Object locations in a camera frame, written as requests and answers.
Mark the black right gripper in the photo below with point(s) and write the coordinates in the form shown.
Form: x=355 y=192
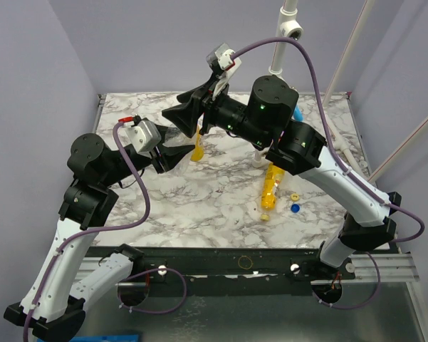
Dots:
x=206 y=109

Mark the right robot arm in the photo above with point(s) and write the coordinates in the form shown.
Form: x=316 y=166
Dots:
x=266 y=122

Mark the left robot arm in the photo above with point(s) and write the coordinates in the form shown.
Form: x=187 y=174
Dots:
x=55 y=307

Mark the blue bottle cap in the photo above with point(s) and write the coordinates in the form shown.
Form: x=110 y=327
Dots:
x=295 y=208

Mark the small clear bottle white cap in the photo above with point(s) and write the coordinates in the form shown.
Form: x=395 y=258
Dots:
x=179 y=139

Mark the blue plastic faucet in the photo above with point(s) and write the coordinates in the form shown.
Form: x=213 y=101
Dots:
x=297 y=114

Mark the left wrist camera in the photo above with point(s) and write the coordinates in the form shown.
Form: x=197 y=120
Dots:
x=143 y=133

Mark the blue tray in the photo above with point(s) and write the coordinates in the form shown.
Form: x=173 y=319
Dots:
x=108 y=338

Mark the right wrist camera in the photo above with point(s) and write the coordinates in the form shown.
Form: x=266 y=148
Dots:
x=223 y=67

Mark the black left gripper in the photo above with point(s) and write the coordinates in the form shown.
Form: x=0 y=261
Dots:
x=171 y=156

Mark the yellow bottle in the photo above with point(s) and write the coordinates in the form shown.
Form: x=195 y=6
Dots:
x=273 y=178
x=198 y=151

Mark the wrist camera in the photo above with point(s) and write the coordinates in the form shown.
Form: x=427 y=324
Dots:
x=223 y=67
x=143 y=133

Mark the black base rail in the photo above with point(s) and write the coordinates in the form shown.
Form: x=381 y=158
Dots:
x=236 y=272

